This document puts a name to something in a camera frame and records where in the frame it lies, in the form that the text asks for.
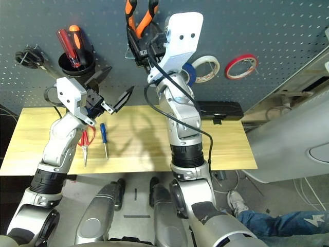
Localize red transparent handled screwdriver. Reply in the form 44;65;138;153
56;28;81;69

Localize black handled scissors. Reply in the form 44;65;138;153
14;45;64;80

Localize red tape roll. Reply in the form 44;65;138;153
224;53;259;80

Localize blue jeans leg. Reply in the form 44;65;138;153
236;209;329;247

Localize orange black handled screwdriver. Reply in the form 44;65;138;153
68;24;88;65

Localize black tool cup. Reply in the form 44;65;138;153
58;48;96;78

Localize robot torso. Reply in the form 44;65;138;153
87;236;155;247

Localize orange black pliers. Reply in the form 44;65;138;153
124;0;159;39

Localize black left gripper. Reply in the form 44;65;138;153
82;66;135;120

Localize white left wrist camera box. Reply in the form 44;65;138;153
55;76;96;127

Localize grey perforated pegboard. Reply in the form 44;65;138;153
0;0;329;116

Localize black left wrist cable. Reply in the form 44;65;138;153
43;86;68;120

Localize black plastic case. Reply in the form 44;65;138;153
196;101;244;126

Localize red handled scissors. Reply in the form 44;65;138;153
78;125;96;167

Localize white curved machine shell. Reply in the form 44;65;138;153
245;95;329;184

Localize blue tape roll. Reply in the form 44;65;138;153
181;62;198;87

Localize white printed tape roll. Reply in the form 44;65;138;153
191;55;221;83

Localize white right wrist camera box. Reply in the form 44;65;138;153
147;11;204;84

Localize white floor cable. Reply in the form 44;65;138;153
293;177;329;211

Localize white sneaker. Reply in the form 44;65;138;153
227;189;249;218

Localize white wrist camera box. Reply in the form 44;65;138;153
55;76;96;127
147;11;204;84

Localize silver left robot leg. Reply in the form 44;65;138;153
74;178;126;245

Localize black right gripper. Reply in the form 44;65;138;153
126;25;168;75

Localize blue handled screwdriver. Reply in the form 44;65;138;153
99;122;109;160

